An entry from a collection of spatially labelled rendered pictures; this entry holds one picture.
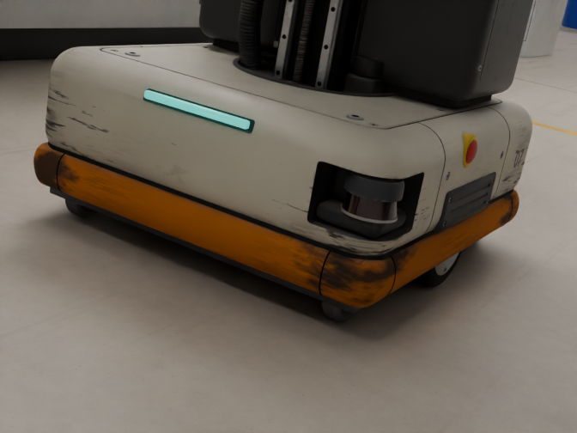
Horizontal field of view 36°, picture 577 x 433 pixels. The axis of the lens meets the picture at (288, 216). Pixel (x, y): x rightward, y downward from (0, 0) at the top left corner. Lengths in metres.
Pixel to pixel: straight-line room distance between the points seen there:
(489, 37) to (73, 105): 0.65
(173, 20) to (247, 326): 2.21
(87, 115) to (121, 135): 0.07
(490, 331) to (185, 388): 0.52
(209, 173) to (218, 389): 0.35
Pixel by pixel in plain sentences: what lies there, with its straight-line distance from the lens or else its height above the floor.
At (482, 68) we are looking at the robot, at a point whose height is 0.35.
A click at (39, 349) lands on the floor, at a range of 1.09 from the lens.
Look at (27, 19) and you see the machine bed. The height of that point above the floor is 0.13.
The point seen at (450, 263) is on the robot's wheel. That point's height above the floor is 0.04.
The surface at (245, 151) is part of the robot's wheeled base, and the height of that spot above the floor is 0.21.
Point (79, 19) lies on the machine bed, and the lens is 2.94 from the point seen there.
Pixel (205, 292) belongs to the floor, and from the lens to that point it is 1.29.
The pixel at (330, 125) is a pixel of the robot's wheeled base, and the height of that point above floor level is 0.28.
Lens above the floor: 0.51
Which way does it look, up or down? 18 degrees down
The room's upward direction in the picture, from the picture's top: 10 degrees clockwise
